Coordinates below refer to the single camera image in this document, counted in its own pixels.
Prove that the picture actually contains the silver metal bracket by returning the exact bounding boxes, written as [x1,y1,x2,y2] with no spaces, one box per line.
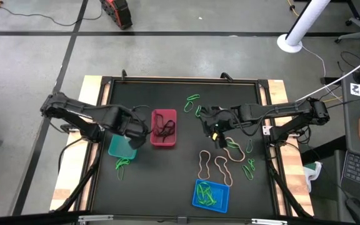
[251,218,289,225]
[77,214,114,224]

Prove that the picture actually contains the black rubber band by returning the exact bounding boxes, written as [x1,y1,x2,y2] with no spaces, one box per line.
[153,112,167,138]
[158,120,177,143]

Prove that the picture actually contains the red black floor machine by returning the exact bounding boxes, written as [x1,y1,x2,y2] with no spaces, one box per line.
[99,0,134,31]

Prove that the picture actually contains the white green bag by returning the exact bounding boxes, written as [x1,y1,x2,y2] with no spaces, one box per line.
[302,161,323,193]

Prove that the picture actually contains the dark grey side desk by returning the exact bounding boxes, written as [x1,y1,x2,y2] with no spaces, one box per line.
[336,73,360,225]

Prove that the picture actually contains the teal plastic basket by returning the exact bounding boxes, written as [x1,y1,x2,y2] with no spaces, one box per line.
[107,134,138,160]

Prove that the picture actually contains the black floor cable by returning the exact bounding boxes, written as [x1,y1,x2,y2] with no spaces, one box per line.
[0,0,104,28]

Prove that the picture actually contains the red plastic basket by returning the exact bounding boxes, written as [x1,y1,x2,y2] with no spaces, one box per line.
[149,108,178,148]

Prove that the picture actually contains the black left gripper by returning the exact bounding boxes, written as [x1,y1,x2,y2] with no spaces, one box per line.
[119,111,149,150]

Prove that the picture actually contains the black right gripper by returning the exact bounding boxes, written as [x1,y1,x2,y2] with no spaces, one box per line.
[200,106,242,150]

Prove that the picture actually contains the tan rubber band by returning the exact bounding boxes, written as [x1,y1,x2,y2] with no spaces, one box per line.
[222,137,246,163]
[214,156,234,188]

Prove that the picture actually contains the black keyboard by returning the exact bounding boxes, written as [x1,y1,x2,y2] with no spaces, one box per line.
[339,149,360,204]

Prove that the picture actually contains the beige wooden pieces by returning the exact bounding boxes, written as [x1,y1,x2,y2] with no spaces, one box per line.
[198,150,212,181]

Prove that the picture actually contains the thin white fan cable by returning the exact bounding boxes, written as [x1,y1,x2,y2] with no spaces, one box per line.
[300,43,343,101]

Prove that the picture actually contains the black computer mouse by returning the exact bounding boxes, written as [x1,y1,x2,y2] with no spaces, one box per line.
[344,197,360,225]

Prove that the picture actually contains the blue plastic basket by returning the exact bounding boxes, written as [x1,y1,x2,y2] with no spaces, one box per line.
[191,178,231,214]

